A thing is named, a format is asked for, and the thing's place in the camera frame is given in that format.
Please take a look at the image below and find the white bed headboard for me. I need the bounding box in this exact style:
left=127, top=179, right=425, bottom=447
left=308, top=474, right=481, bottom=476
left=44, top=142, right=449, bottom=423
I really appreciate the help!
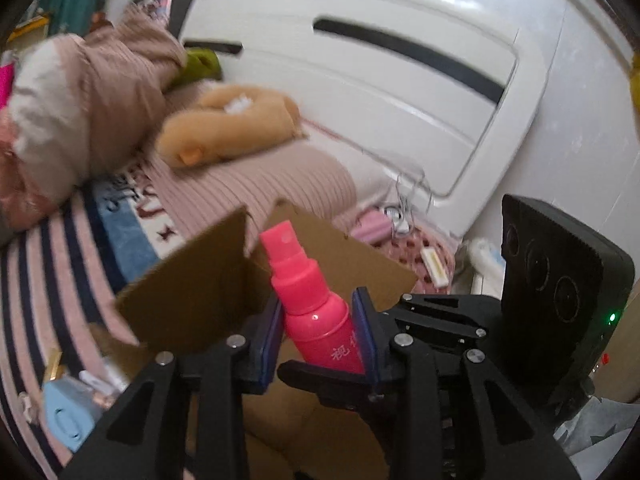
left=180, top=0, right=548, bottom=236

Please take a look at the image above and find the pink spray bottle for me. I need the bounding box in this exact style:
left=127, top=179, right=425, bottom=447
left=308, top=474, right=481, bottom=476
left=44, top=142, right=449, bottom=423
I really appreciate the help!
left=259, top=221, right=364, bottom=375

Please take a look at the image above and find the orange plush toy pillow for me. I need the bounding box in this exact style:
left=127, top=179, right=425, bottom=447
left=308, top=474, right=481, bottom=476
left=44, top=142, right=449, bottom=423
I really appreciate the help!
left=155, top=84, right=305, bottom=168

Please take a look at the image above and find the rolled striped quilt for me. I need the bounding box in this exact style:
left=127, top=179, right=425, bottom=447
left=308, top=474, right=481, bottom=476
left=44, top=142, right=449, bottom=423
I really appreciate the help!
left=1, top=6, right=186, bottom=236

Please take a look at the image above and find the striped plush bed blanket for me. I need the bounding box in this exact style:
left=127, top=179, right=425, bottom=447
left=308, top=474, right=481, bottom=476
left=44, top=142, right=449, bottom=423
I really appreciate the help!
left=1, top=160, right=183, bottom=479

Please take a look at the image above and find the gold rectangular box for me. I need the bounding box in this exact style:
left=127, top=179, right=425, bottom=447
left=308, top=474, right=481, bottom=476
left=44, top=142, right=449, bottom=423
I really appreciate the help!
left=42, top=349, right=65, bottom=385

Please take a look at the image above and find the yellow small cabinet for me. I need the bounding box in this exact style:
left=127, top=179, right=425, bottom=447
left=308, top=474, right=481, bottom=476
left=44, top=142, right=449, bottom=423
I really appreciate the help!
left=6, top=14, right=51, bottom=44

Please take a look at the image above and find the light blue square case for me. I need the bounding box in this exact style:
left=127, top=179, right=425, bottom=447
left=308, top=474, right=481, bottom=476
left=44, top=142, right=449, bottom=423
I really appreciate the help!
left=43, top=375, right=115, bottom=452

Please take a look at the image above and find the pink ribbed pillow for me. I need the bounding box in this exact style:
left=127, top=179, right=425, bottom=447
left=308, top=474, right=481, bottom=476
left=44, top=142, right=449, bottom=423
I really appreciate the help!
left=144, top=81, right=359, bottom=241

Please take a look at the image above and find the brown cardboard box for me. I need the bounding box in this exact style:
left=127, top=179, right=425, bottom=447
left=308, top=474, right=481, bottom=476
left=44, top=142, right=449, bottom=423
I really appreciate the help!
left=89, top=198, right=419, bottom=480

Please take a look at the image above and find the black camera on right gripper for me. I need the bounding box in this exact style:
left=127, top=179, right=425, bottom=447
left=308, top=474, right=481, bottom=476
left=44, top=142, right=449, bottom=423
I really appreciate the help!
left=497, top=194, right=634, bottom=426

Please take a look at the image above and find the green plush toy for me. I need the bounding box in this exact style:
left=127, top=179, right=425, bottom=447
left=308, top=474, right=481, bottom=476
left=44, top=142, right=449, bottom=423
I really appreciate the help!
left=172, top=48, right=222, bottom=87

